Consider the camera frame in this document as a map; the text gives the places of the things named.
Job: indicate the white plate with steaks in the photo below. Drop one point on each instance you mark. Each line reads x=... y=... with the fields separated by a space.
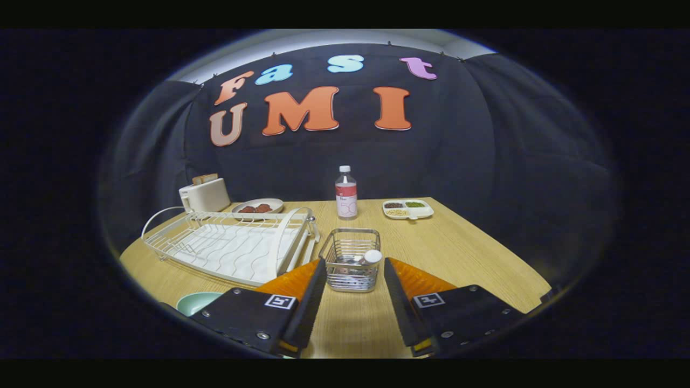
x=277 y=203

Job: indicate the black backdrop cloth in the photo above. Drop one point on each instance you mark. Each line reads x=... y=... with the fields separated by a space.
x=485 y=161

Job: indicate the white toaster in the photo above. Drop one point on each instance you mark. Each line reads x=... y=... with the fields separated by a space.
x=207 y=196

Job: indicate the brown steak piece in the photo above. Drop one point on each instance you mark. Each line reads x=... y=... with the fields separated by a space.
x=264 y=208
x=247 y=209

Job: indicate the pale green plate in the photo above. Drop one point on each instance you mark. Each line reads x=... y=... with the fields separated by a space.
x=194 y=304

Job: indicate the clear bottle with red label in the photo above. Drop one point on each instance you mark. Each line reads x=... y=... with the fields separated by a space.
x=346 y=199

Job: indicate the white divided dish of beans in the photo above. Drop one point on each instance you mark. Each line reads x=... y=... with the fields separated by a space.
x=412 y=213

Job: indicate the toast slice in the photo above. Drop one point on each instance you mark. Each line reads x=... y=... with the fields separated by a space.
x=198 y=179
x=211 y=178

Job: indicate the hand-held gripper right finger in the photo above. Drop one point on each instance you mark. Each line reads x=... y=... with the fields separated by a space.
x=399 y=307

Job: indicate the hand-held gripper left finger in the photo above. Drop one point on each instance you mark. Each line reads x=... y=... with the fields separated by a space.
x=310 y=307

